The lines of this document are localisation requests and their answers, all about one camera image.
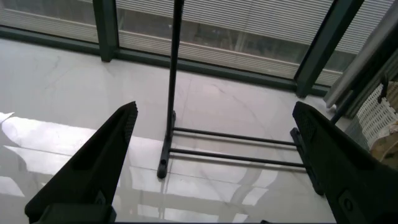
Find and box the black clothes rack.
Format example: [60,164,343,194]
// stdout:
[157,0,398,196]

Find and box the window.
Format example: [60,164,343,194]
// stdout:
[0,0,396,99]

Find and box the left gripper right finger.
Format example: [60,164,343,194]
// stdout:
[291,101,398,224]

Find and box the white laundry basket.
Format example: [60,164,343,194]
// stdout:
[344,73,398,170]

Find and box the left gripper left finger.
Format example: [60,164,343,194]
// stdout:
[24,100,139,224]

